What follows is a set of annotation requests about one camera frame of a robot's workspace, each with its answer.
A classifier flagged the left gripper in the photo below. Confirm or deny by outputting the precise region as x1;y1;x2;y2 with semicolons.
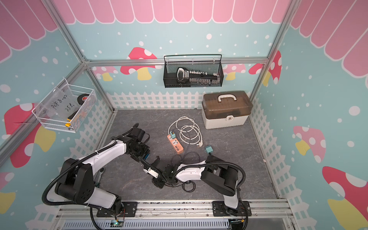
129;142;150;163

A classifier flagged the black usb cable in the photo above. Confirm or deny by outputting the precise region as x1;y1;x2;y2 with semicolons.
169;150;202;193

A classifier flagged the teal usb charger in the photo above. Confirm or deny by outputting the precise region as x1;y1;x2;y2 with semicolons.
169;131;176;139
205;145;213;154

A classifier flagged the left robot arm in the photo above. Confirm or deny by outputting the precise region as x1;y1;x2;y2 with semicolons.
42;124;150;214

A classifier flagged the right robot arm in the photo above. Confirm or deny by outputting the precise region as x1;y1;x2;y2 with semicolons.
144;155;249;216

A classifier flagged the orange power strip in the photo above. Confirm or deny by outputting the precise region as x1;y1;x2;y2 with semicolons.
167;135;184;154

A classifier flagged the ratchet wrench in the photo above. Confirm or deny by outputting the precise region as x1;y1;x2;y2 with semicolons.
95;168;105;187

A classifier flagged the yellow black utility knife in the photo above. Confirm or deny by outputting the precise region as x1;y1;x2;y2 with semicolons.
65;111;81;129

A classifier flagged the black tape roll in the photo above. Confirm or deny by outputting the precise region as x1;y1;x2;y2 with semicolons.
77;94;90;105

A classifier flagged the white storage box brown lid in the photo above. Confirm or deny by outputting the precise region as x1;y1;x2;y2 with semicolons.
202;91;253;129

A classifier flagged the socket bit set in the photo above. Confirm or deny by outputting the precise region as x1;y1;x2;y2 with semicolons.
176;68;222;87

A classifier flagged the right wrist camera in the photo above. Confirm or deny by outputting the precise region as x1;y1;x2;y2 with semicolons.
143;168;159;178

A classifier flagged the white power strip cord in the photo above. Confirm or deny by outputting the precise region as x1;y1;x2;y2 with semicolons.
168;116;204;148

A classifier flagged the clear acrylic wall bin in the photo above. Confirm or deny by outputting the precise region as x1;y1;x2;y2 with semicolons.
32;79;97;133

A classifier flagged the black wire mesh basket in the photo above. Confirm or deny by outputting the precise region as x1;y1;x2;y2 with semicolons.
163;54;224;88

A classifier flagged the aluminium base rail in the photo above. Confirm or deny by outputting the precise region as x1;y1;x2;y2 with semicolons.
51;199;299;230

